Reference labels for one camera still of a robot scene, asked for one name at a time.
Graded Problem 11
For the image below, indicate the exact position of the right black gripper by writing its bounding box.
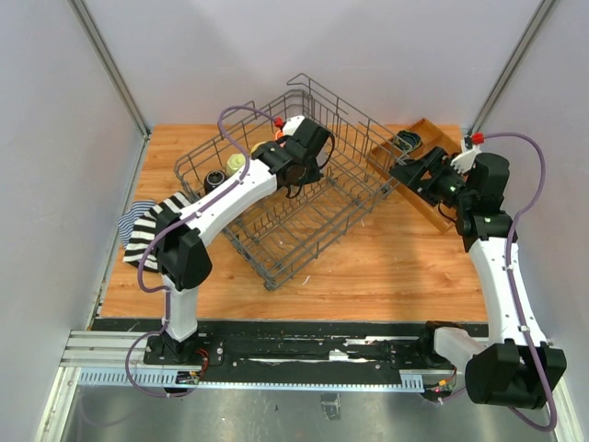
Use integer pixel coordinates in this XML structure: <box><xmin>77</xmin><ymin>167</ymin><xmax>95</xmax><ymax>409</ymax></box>
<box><xmin>388</xmin><ymin>146</ymin><xmax>474</xmax><ymax>211</ymax></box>

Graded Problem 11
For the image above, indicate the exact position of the cream ceramic mug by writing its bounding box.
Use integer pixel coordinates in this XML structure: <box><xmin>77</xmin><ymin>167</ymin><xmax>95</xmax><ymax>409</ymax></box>
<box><xmin>225</xmin><ymin>153</ymin><xmax>246</xmax><ymax>177</ymax></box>

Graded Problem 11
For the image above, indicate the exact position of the black mug white inside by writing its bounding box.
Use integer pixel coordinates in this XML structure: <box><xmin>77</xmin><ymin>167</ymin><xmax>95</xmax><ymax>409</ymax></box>
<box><xmin>203</xmin><ymin>169</ymin><xmax>227</xmax><ymax>194</ymax></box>

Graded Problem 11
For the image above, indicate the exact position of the yellow enamel mug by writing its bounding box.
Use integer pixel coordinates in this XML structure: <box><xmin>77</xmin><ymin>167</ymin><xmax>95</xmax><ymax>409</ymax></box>
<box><xmin>249</xmin><ymin>141</ymin><xmax>266</xmax><ymax>157</ymax></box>

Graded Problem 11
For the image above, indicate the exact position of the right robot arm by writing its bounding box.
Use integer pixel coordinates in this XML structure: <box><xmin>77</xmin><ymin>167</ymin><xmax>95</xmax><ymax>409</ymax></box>
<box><xmin>389</xmin><ymin>147</ymin><xmax>567</xmax><ymax>410</ymax></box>

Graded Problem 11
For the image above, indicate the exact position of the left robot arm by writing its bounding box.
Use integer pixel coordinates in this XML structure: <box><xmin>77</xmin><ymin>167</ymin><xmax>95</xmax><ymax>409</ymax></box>
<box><xmin>155</xmin><ymin>117</ymin><xmax>335</xmax><ymax>365</ymax></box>

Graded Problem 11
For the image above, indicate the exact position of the wooden compartment tray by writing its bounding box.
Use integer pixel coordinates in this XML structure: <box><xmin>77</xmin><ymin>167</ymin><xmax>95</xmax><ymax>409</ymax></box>
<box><xmin>366</xmin><ymin>118</ymin><xmax>462</xmax><ymax>234</ymax></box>

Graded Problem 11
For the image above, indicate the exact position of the black white striped cloth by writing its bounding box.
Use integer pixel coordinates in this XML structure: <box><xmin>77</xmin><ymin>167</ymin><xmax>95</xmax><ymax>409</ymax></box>
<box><xmin>122</xmin><ymin>192</ymin><xmax>190</xmax><ymax>267</ymax></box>

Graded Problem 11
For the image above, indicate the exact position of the blue white striped cloth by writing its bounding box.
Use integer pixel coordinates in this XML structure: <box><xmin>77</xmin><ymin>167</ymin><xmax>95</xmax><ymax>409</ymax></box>
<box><xmin>117</xmin><ymin>200</ymin><xmax>156</xmax><ymax>249</ymax></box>

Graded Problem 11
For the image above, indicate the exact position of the black cable bundle far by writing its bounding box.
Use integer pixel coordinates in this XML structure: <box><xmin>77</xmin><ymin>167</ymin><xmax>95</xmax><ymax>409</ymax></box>
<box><xmin>391</xmin><ymin>130</ymin><xmax>424</xmax><ymax>154</ymax></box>

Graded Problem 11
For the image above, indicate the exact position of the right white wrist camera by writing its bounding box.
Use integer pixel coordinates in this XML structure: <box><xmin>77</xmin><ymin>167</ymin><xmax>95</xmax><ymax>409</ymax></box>
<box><xmin>450</xmin><ymin>136</ymin><xmax>480</xmax><ymax>175</ymax></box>

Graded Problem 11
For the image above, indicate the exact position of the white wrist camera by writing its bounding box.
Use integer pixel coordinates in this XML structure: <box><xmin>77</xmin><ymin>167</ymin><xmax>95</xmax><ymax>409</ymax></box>
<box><xmin>282</xmin><ymin>115</ymin><xmax>306</xmax><ymax>135</ymax></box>
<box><xmin>450</xmin><ymin>136</ymin><xmax>480</xmax><ymax>175</ymax></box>

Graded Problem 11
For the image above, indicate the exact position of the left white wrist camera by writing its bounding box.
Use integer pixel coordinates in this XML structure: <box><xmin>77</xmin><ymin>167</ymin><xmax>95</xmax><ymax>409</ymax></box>
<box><xmin>282</xmin><ymin>115</ymin><xmax>306</xmax><ymax>135</ymax></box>

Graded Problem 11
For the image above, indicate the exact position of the grey wire dish rack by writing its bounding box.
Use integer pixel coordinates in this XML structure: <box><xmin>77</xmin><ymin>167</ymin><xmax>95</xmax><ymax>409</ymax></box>
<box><xmin>173</xmin><ymin>72</ymin><xmax>410</xmax><ymax>291</ymax></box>

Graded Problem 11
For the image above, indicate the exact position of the right aluminium frame post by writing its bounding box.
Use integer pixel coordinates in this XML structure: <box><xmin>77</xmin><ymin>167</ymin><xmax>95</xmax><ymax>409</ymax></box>
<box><xmin>464</xmin><ymin>0</ymin><xmax>560</xmax><ymax>134</ymax></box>

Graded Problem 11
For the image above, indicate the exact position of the aluminium frame post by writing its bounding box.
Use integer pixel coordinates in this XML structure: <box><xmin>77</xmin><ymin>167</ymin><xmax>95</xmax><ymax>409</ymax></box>
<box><xmin>464</xmin><ymin>0</ymin><xmax>560</xmax><ymax>134</ymax></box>
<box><xmin>67</xmin><ymin>0</ymin><xmax>152</xmax><ymax>139</ymax></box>

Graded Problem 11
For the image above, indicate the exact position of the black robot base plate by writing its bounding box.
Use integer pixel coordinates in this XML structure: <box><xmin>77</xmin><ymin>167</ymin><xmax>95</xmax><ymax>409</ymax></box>
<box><xmin>91</xmin><ymin>317</ymin><xmax>489</xmax><ymax>386</ymax></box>

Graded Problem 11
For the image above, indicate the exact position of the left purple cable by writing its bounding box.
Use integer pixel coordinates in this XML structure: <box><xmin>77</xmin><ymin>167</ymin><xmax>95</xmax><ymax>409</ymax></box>
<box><xmin>124</xmin><ymin>105</ymin><xmax>284</xmax><ymax>398</ymax></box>

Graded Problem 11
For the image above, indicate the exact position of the left aluminium frame post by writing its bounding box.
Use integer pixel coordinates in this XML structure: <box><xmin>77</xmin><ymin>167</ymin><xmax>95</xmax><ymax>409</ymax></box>
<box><xmin>67</xmin><ymin>0</ymin><xmax>152</xmax><ymax>139</ymax></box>

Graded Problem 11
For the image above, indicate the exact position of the slotted cable duct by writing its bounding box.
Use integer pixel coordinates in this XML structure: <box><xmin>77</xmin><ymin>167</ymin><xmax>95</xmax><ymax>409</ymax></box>
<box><xmin>78</xmin><ymin>368</ymin><xmax>425</xmax><ymax>394</ymax></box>

